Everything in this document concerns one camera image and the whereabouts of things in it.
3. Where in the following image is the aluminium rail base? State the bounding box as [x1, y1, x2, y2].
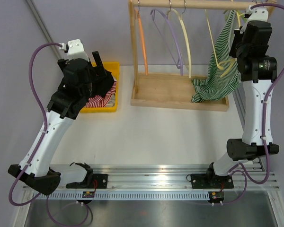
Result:
[22, 164, 280, 201]

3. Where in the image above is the black tank top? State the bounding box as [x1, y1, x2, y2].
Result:
[90, 70, 115, 98]

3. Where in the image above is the purple floor cable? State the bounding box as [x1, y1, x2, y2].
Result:
[46, 195, 93, 224]

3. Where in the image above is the cream hanger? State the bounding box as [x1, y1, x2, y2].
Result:
[167, 3, 192, 78]

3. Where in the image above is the red white striped tank top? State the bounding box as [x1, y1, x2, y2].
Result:
[85, 81, 117, 108]

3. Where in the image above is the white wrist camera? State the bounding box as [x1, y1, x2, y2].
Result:
[240, 6, 269, 34]
[59, 39, 90, 61]

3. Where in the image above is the wooden clothes rack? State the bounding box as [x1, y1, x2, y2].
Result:
[128, 0, 277, 112]

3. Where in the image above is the green white striped tank top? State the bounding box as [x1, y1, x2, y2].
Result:
[191, 10, 241, 103]

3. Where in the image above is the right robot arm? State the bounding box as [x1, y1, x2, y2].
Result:
[205, 20, 279, 187]

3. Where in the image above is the yellow hanger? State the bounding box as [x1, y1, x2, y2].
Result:
[204, 9, 236, 78]

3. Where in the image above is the purple hanger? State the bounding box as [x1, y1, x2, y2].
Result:
[150, 9, 184, 76]

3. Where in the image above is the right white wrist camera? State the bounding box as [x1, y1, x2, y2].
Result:
[240, 6, 269, 34]

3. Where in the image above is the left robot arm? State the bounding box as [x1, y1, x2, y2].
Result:
[8, 51, 108, 195]

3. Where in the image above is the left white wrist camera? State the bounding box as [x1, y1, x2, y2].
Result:
[59, 39, 90, 61]

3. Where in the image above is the yellow plastic bin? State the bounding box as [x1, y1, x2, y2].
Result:
[80, 62, 120, 113]

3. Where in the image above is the orange hanger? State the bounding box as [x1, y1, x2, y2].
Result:
[135, 0, 148, 75]

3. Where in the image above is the green hanger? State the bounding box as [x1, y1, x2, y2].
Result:
[223, 10, 230, 21]

